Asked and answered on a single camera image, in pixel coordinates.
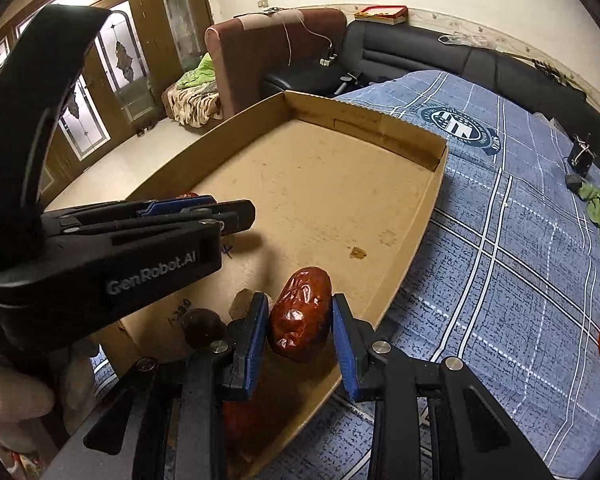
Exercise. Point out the dark purple plum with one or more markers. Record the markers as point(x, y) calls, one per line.
point(202, 327)

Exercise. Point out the crumpled clear plastic bag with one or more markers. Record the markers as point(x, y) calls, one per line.
point(462, 39)

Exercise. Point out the shallow cardboard box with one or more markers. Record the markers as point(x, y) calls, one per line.
point(305, 185)

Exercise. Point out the flat red box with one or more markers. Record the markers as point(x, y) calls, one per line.
point(382, 13)

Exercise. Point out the blue plaid blanket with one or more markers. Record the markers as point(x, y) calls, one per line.
point(505, 285)

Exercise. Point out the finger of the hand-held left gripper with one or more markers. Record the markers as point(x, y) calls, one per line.
point(180, 206)
point(235, 216)

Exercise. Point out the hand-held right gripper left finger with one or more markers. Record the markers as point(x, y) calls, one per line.
point(255, 345)

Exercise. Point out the large red date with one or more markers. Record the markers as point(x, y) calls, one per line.
point(300, 320)

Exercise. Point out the pair of shoes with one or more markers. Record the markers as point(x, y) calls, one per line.
point(145, 131)

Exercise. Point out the black power adapter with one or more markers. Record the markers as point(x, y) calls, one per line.
point(574, 182)

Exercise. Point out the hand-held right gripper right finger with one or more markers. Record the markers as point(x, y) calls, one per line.
point(344, 355)

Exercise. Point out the person's left hand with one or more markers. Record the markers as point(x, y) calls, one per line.
point(10, 400)

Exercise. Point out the beige patterned blanket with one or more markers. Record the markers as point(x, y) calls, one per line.
point(192, 105)

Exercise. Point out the wooden glass panel door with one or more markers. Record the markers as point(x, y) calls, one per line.
point(152, 35)

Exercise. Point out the black leather sofa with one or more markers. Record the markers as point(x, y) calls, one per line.
point(405, 50)

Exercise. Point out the white spongy cylinder piece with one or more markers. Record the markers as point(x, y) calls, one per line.
point(240, 302)

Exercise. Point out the small red date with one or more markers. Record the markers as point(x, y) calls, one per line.
point(187, 195)

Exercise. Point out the brown armchair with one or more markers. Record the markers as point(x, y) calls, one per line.
point(260, 55)

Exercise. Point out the green cloth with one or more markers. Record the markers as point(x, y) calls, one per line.
point(200, 72)

